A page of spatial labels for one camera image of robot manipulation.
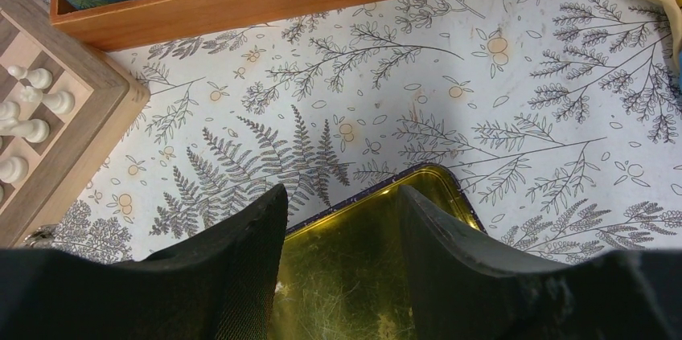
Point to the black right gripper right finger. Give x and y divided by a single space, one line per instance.
463 284

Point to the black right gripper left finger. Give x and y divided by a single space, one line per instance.
218 284

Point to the wooden chess board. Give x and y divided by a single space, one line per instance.
107 101

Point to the white chess knight piece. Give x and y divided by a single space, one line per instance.
33 130

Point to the gold metal tin tray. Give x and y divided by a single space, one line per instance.
342 274

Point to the white pawn cluster piece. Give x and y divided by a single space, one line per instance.
9 110
39 78

